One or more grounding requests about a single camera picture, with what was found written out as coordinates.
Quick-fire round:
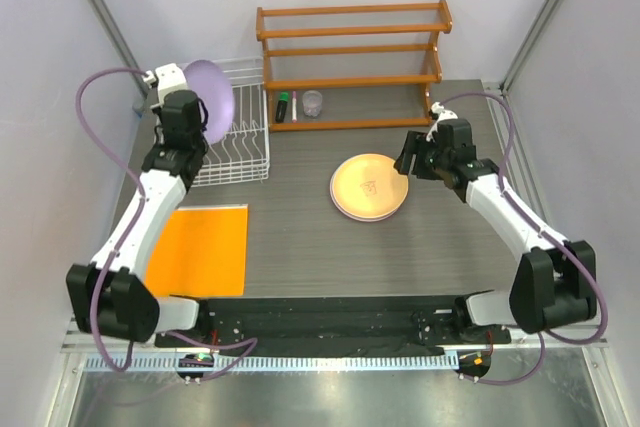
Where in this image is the pink plate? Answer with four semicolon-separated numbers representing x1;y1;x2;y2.
330;191;406;224

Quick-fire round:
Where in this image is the white wire dish rack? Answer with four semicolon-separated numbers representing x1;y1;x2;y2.
194;57;270;187

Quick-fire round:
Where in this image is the wooden tiered shelf rack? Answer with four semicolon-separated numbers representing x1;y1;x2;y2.
255;0;453;132

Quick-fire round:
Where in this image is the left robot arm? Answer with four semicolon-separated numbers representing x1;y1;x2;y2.
66;90;213;346

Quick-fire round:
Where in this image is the white slotted cable duct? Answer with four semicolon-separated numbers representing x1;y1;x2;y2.
84;353;460;374

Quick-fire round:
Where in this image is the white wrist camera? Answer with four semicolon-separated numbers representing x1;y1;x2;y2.
142;63;189;109
428;102;458;136

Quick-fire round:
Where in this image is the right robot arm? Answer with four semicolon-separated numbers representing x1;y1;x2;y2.
394;119;597;342

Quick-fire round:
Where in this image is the purple plate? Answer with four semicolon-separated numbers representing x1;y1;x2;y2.
184;60;235;145

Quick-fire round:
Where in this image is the green black highlighter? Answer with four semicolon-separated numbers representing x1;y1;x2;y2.
275;91;290;123

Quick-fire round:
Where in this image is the blue plate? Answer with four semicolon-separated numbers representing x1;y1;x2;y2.
330;186;407;221

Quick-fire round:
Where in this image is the pink white marker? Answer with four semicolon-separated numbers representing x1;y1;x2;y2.
291;91;298;123

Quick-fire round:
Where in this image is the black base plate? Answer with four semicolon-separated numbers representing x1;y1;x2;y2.
185;295;511;358

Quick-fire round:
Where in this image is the clear plastic cup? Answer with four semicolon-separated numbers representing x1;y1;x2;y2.
302;90;323;118

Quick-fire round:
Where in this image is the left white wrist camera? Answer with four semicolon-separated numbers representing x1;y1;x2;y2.
142;63;189;109

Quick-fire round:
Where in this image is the orange mat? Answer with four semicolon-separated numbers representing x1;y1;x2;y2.
144;205;249;298

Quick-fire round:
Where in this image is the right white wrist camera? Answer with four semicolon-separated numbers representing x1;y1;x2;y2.
428;102;458;136

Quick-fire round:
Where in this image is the yellow plate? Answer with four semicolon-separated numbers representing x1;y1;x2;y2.
329;153;409;221

